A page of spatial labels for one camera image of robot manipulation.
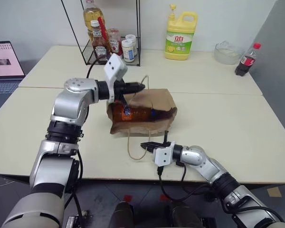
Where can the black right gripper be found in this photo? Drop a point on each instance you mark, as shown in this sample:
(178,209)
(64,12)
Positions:
(166,140)

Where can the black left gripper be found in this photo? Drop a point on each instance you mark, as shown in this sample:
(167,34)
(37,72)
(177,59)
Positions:
(120,89)

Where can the brown paper bag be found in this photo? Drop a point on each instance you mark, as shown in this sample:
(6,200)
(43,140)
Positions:
(154,99)

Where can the orange soda bottle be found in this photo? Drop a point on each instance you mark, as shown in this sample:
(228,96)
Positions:
(137,114)

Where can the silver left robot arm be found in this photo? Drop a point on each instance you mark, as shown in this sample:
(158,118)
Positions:
(69,107)

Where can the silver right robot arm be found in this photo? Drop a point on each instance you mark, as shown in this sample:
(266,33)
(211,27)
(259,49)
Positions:
(204,161)

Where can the white seasoning jar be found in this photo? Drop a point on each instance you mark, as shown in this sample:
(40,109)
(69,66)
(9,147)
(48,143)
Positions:
(128,51)
(132,38)

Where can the red squeeze ketchup bottle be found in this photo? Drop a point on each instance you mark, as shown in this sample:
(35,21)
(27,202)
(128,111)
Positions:
(114,44)

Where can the red floor marker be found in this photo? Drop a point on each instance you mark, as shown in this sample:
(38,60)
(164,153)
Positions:
(164,197)
(127,198)

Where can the glass ketchup bottle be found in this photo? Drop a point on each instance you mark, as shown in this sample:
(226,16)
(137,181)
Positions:
(99,48)

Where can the yellow detergent jug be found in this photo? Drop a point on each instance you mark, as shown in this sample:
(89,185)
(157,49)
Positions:
(180,35)

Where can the dark rounded shape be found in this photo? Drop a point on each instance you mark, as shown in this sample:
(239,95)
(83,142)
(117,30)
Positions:
(121,215)
(183,215)

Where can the cooking oil bottle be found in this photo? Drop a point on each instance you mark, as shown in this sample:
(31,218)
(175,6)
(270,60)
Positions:
(91,16)

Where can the clear glass bowl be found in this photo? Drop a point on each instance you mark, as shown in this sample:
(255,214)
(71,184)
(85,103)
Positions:
(228,54)

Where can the cola bottle with red cap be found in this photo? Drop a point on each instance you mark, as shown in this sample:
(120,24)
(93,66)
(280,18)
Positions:
(245,63)

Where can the cardboard scrap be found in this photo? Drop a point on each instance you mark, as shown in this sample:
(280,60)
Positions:
(274,191)

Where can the open laptop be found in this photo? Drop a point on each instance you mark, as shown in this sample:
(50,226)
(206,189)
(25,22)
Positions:
(4,64)

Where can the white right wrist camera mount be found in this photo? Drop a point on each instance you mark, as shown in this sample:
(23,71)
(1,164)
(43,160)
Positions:
(164,155)

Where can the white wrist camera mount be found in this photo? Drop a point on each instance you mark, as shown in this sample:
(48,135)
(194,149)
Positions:
(164,155)
(115,66)

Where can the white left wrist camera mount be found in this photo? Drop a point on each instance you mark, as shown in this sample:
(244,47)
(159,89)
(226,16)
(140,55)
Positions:
(115,66)

